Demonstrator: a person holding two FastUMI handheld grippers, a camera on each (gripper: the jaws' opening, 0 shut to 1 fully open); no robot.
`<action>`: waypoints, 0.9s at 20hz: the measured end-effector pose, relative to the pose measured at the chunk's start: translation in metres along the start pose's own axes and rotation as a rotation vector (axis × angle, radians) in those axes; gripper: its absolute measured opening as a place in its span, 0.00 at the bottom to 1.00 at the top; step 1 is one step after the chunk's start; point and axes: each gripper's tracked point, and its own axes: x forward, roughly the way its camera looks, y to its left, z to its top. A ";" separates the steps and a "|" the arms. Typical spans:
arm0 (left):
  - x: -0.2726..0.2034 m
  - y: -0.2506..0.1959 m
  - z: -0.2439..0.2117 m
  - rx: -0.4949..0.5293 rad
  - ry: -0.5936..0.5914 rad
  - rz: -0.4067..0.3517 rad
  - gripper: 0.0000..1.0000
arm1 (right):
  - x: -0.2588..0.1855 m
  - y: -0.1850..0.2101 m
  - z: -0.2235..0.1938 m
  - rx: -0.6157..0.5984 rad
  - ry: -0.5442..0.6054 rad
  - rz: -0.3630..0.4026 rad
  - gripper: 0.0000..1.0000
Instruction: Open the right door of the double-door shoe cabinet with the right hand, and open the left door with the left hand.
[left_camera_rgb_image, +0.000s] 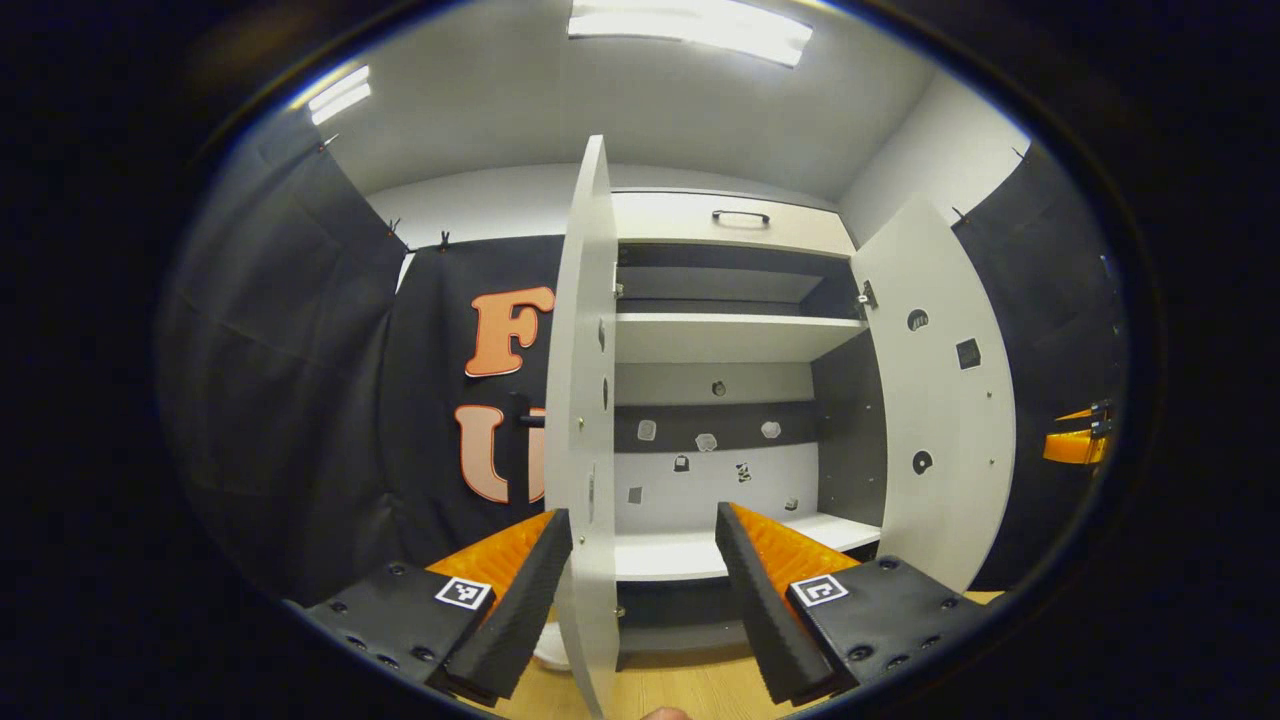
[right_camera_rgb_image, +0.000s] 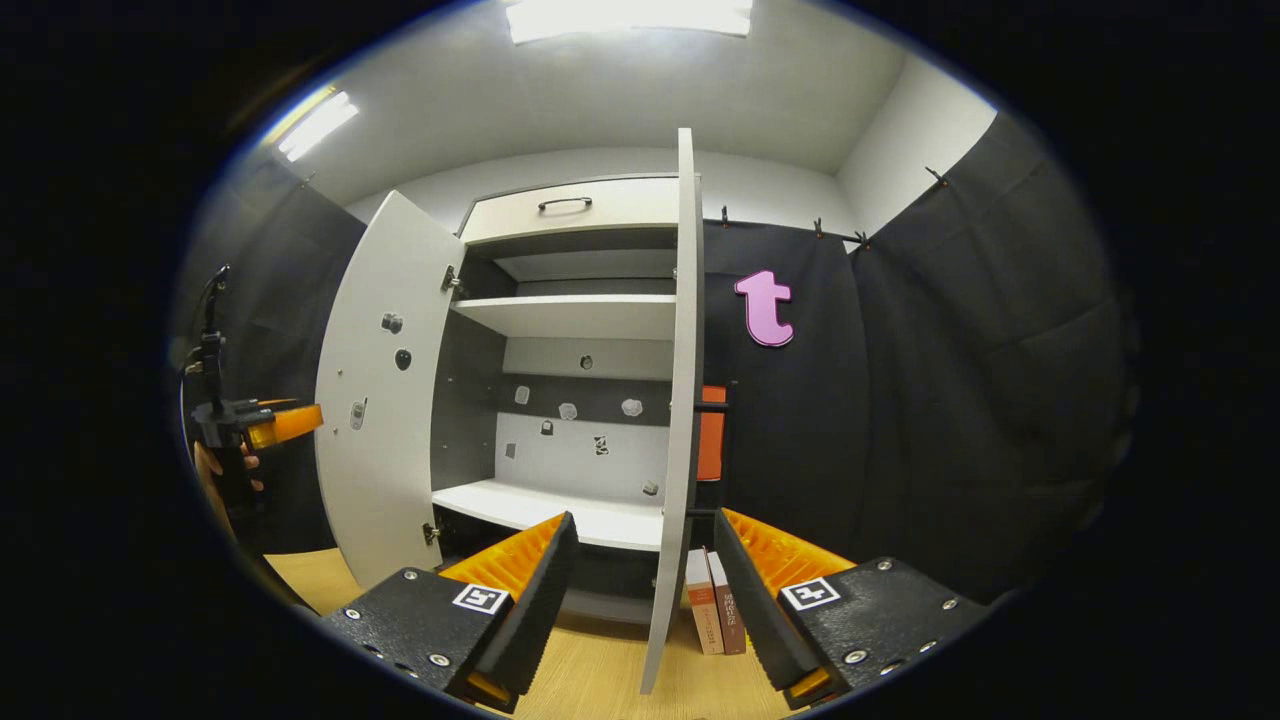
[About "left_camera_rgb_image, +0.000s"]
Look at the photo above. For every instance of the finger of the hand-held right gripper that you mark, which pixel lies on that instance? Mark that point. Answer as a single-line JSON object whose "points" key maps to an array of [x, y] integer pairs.
{"points": [[1070, 447]]}

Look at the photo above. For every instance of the small ceiling light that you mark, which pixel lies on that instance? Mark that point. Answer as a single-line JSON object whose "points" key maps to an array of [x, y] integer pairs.
{"points": [[340, 95]]}

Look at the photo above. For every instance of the black backdrop cloth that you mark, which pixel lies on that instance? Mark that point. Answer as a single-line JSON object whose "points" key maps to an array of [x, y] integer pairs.
{"points": [[290, 380]]}

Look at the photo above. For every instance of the beige double-door shoe cabinet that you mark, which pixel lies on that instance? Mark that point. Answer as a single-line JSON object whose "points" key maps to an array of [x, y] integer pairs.
{"points": [[700, 215]]}

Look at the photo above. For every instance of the white cabinet shelf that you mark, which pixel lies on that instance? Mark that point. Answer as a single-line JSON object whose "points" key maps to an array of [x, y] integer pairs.
{"points": [[670, 555], [720, 340]]}

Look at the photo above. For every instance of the white plush pumpkin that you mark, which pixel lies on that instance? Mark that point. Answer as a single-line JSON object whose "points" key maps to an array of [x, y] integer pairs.
{"points": [[550, 650]]}

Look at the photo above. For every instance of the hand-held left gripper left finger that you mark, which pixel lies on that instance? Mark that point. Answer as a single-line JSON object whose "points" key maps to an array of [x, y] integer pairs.
{"points": [[520, 615]]}

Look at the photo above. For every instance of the beige cabinet door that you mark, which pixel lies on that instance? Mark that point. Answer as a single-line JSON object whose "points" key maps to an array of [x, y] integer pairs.
{"points": [[940, 400], [580, 350]]}

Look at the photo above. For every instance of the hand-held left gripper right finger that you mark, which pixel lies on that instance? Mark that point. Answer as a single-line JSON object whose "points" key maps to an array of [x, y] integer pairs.
{"points": [[760, 610]]}

